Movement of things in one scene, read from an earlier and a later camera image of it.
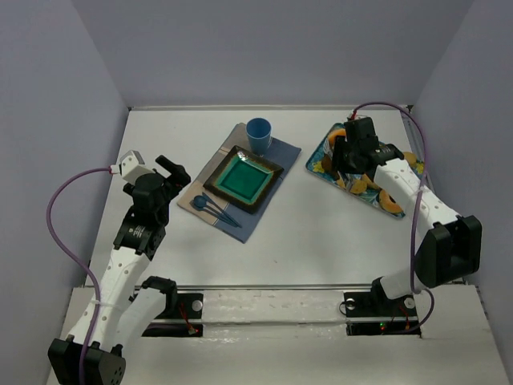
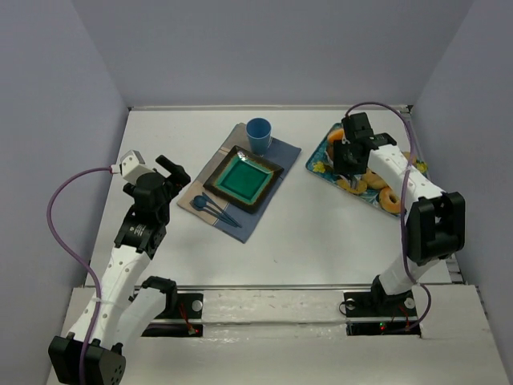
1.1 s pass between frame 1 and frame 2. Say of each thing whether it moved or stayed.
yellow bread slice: stayed
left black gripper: stayed
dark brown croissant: moved
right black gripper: stayed
